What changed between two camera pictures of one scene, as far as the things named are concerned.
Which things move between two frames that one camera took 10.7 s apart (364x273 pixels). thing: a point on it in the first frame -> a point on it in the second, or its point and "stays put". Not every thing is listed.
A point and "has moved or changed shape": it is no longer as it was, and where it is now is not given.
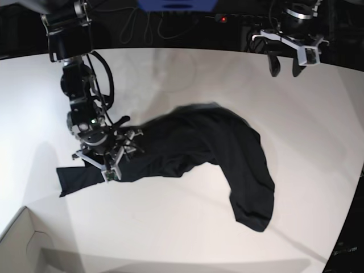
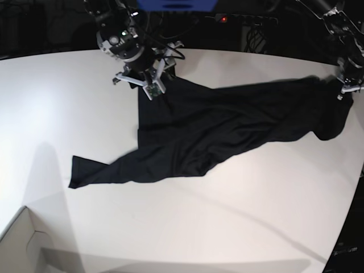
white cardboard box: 25,247 stays put
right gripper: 311,45 -> 351,75
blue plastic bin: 177,5 stays put
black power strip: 244,19 stays put
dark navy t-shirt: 184,136 has moved or changed shape
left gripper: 104,149 -> 148,70
